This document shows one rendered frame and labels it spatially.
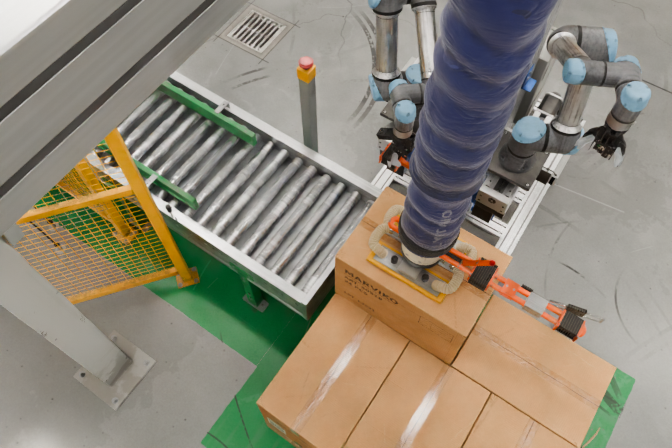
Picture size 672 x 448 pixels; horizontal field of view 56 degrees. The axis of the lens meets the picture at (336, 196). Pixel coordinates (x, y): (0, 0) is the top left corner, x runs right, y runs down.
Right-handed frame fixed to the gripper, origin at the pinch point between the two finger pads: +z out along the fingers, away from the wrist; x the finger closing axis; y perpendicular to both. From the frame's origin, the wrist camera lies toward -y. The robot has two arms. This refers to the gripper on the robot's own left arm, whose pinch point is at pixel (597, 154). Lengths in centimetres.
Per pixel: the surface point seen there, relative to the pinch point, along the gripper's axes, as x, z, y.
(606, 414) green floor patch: 70, 152, 19
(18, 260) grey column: -145, 18, 131
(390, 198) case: -62, 58, 22
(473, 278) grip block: -15, 42, 42
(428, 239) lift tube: -35, 23, 47
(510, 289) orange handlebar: -2, 43, 38
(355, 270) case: -57, 59, 57
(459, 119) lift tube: -35, -47, 48
